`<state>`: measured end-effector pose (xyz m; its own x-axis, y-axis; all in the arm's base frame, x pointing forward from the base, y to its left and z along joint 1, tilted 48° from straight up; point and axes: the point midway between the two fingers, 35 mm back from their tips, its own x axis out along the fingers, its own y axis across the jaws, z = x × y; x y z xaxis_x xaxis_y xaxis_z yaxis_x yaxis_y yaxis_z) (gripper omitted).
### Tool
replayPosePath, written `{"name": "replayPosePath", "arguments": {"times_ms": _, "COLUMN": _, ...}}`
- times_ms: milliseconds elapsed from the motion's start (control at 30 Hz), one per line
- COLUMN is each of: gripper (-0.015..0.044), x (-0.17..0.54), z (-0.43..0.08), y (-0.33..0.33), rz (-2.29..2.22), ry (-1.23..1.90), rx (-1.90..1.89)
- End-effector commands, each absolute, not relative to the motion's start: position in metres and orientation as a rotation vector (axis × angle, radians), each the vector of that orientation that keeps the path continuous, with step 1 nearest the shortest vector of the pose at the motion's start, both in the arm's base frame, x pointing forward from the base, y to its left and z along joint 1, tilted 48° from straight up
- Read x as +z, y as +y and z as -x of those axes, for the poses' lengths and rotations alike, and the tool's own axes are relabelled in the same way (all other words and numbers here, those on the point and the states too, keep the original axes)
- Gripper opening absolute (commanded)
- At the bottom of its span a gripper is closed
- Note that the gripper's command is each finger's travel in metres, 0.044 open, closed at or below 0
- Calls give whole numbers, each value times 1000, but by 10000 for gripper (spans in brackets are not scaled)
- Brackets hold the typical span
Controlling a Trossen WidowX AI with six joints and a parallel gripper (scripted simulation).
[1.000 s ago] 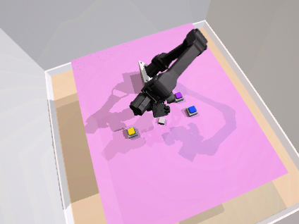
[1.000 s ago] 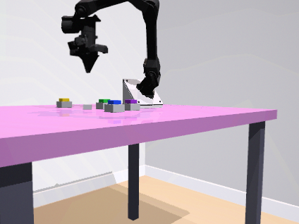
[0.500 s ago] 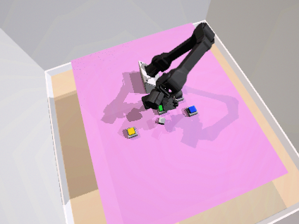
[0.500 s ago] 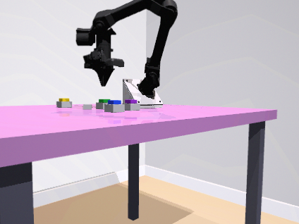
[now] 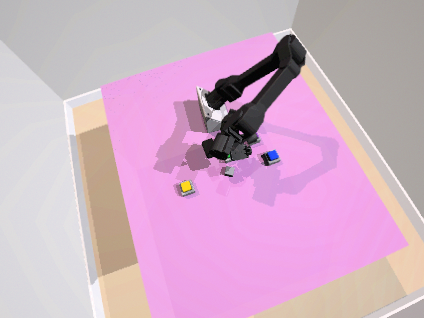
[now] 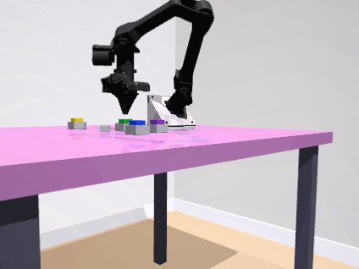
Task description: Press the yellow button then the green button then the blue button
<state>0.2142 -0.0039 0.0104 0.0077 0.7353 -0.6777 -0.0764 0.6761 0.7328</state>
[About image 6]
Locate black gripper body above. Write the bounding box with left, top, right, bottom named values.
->
left=102, top=65, right=150, bottom=93

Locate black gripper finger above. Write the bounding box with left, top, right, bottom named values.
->
left=112, top=93, right=124, bottom=115
left=119, top=92, right=139, bottom=115

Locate blue button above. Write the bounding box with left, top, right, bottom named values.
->
left=125, top=120, right=150, bottom=135

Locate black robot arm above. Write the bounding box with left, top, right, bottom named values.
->
left=91, top=0, right=214, bottom=114

